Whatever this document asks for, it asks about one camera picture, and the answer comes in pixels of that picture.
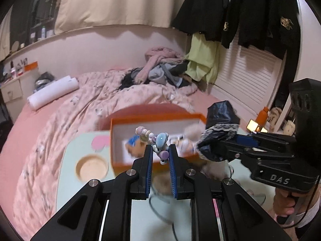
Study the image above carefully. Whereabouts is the orange and white box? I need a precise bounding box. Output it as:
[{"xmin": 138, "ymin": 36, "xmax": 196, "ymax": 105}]
[{"xmin": 24, "ymin": 61, "xmax": 39, "ymax": 73}]

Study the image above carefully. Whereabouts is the pink floral blanket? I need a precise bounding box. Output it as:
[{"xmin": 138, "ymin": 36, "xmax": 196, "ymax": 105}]
[{"xmin": 12, "ymin": 68, "xmax": 208, "ymax": 234}]

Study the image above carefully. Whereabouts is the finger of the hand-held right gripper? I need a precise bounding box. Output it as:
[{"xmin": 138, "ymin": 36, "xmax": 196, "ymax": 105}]
[
  {"xmin": 236, "ymin": 132, "xmax": 298, "ymax": 153},
  {"xmin": 217, "ymin": 141, "xmax": 261, "ymax": 162}
]

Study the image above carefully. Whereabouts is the white shelf unit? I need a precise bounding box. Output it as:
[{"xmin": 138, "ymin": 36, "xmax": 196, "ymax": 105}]
[{"xmin": 271, "ymin": 80, "xmax": 301, "ymax": 137}]

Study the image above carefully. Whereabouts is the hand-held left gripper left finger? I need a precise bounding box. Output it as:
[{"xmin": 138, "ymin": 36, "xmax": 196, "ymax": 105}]
[{"xmin": 29, "ymin": 144, "xmax": 154, "ymax": 241}]

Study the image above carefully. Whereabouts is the bear plush with blue hat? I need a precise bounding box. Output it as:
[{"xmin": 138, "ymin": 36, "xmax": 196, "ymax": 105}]
[{"xmin": 125, "ymin": 134, "xmax": 148, "ymax": 156}]

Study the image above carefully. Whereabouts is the black garment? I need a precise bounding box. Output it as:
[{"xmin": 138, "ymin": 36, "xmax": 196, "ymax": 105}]
[{"xmin": 118, "ymin": 68, "xmax": 143, "ymax": 89}]

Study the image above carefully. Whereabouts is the orange cardboard box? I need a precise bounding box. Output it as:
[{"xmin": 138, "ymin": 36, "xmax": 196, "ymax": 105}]
[{"xmin": 110, "ymin": 112, "xmax": 208, "ymax": 179}]

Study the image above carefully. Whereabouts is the white bedside cabinet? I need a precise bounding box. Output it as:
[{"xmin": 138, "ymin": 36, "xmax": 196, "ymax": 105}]
[{"xmin": 0, "ymin": 77, "xmax": 25, "ymax": 103}]

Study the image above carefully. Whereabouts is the white fur pom-pom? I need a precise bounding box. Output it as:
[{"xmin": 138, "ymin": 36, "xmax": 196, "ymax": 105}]
[{"xmin": 183, "ymin": 125, "xmax": 204, "ymax": 153}]

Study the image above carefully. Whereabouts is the beige cloth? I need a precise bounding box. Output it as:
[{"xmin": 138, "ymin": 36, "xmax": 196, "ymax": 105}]
[{"xmin": 267, "ymin": 107, "xmax": 282, "ymax": 126}]

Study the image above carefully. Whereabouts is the person's right hand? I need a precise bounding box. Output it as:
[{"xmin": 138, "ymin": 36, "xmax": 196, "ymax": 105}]
[{"xmin": 273, "ymin": 188, "xmax": 300, "ymax": 220}]

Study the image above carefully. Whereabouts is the white louvered door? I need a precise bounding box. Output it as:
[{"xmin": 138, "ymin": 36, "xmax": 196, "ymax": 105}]
[{"xmin": 213, "ymin": 39, "xmax": 289, "ymax": 116}]

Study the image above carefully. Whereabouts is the pastel bead string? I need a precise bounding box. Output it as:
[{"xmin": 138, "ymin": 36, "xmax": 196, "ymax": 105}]
[{"xmin": 135, "ymin": 127, "xmax": 170, "ymax": 165}]

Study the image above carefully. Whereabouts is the white paper roll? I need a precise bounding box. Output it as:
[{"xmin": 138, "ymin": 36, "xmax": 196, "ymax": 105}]
[{"xmin": 27, "ymin": 75, "xmax": 80, "ymax": 111}]

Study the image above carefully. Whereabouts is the grey blue garment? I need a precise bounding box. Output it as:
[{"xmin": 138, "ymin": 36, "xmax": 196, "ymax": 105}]
[{"xmin": 148, "ymin": 64, "xmax": 191, "ymax": 88}]

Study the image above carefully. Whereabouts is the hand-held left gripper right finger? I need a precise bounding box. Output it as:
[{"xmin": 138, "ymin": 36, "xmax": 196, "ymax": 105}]
[{"xmin": 168, "ymin": 144, "xmax": 293, "ymax": 241}]

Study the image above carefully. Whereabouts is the light green garment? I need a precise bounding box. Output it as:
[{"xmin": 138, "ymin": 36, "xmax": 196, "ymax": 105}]
[{"xmin": 185, "ymin": 33, "xmax": 221, "ymax": 84}]

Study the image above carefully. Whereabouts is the black cable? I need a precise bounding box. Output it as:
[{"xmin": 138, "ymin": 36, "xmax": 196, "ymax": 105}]
[{"xmin": 148, "ymin": 193, "xmax": 181, "ymax": 241}]

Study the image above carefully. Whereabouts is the red corduroy cushion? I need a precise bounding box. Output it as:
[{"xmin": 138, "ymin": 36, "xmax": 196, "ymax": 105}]
[{"xmin": 110, "ymin": 104, "xmax": 198, "ymax": 121}]

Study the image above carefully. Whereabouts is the white mug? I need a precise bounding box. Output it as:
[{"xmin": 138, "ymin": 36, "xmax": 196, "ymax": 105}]
[{"xmin": 283, "ymin": 120, "xmax": 297, "ymax": 135}]

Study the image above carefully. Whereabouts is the pink knitted scarf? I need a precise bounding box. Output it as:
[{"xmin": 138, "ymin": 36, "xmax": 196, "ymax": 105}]
[{"xmin": 145, "ymin": 46, "xmax": 185, "ymax": 84}]

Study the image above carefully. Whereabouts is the beige curtain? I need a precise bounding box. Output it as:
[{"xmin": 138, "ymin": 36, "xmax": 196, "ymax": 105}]
[{"xmin": 54, "ymin": 0, "xmax": 195, "ymax": 34}]

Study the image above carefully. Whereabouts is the black lace-trimmed cloth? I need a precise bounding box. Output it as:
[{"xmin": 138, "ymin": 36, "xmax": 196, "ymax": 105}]
[{"xmin": 196, "ymin": 100, "xmax": 241, "ymax": 161}]

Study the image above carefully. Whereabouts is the mint green lap table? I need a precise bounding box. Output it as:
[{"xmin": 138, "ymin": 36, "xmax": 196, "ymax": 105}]
[{"xmin": 56, "ymin": 128, "xmax": 279, "ymax": 241}]

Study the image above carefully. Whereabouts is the lit phone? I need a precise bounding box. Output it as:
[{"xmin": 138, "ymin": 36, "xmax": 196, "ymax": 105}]
[{"xmin": 246, "ymin": 119, "xmax": 269, "ymax": 133}]

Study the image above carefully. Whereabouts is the orange bottle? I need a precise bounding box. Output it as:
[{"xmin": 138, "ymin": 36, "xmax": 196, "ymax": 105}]
[{"xmin": 256, "ymin": 106, "xmax": 269, "ymax": 126}]

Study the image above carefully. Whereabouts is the dark grey bag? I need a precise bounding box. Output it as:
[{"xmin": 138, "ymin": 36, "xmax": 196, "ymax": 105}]
[{"xmin": 34, "ymin": 71, "xmax": 55, "ymax": 91}]

